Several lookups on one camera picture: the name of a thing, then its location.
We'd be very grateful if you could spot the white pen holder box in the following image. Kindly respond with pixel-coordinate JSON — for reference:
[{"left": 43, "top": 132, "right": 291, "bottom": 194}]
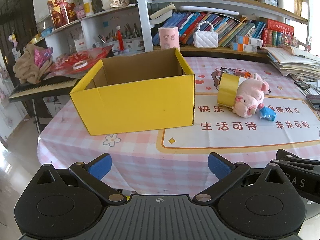
[{"left": 103, "top": 37, "right": 145, "bottom": 56}]

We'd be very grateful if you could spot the white bookshelf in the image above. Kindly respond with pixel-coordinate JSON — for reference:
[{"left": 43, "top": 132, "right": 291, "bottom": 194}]
[{"left": 44, "top": 0, "right": 310, "bottom": 57}]

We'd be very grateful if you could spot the red paper sheet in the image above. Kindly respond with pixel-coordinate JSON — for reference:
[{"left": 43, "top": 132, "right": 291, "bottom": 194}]
[{"left": 46, "top": 46, "right": 114, "bottom": 78}]

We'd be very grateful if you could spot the pink checkered tablecloth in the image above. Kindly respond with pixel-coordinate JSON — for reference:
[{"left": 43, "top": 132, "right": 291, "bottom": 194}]
[{"left": 37, "top": 57, "right": 319, "bottom": 194}]

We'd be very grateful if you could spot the orange white box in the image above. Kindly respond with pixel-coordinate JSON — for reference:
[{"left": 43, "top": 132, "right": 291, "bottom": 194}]
[
  {"left": 230, "top": 42, "right": 258, "bottom": 53},
  {"left": 236, "top": 35, "right": 263, "bottom": 47}
]

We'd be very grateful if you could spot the small white tape roll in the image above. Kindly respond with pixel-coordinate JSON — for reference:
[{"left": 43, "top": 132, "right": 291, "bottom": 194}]
[{"left": 72, "top": 61, "right": 88, "bottom": 70}]

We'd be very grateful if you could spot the black electronic keyboard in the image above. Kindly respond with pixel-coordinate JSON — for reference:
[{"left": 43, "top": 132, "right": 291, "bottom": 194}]
[{"left": 9, "top": 76, "right": 80, "bottom": 102}]

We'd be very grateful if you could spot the beige folded cloth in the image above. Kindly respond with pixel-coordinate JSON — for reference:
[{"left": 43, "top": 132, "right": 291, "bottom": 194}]
[{"left": 13, "top": 44, "right": 53, "bottom": 84}]

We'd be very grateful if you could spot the red gift bag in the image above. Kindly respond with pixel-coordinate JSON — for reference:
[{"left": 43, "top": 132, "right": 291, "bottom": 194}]
[{"left": 47, "top": 0, "right": 77, "bottom": 29}]

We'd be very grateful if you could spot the yellow tape roll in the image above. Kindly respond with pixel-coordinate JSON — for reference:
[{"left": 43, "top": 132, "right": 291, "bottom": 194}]
[{"left": 217, "top": 73, "right": 245, "bottom": 108}]

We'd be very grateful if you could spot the black calculator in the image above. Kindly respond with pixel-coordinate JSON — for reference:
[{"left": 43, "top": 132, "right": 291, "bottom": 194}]
[{"left": 294, "top": 80, "right": 310, "bottom": 90}]

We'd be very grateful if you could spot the white quilted pearl handbag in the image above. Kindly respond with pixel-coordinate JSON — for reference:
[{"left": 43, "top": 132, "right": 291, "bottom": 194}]
[{"left": 193, "top": 21, "right": 219, "bottom": 48}]

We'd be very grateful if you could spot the orange white box upper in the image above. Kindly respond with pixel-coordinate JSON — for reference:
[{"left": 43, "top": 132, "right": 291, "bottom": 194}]
[{"left": 236, "top": 35, "right": 263, "bottom": 47}]

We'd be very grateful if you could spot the orange white box lower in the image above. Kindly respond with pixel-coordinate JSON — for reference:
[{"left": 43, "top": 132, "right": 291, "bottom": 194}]
[{"left": 230, "top": 42, "right": 258, "bottom": 53}]

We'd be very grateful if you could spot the blue packet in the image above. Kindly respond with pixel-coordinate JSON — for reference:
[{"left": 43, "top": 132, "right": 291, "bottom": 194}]
[{"left": 259, "top": 106, "right": 277, "bottom": 122}]

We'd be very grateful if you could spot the pink cylinder container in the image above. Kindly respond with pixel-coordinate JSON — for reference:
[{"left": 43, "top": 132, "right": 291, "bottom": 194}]
[{"left": 158, "top": 27, "right": 180, "bottom": 49}]

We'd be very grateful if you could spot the yellow cardboard box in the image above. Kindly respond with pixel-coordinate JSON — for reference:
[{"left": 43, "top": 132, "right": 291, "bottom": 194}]
[{"left": 70, "top": 48, "right": 195, "bottom": 135}]

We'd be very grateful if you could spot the pink plush pig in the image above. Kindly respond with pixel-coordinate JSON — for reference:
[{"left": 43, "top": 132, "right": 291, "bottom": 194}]
[{"left": 232, "top": 73, "right": 270, "bottom": 118}]

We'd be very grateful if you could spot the stack of papers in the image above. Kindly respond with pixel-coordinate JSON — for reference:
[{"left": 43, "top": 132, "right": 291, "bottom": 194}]
[{"left": 261, "top": 46, "right": 319, "bottom": 81}]

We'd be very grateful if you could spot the red thick dictionary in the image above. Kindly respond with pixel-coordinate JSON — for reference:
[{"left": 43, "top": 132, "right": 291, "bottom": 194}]
[{"left": 259, "top": 17, "right": 295, "bottom": 47}]

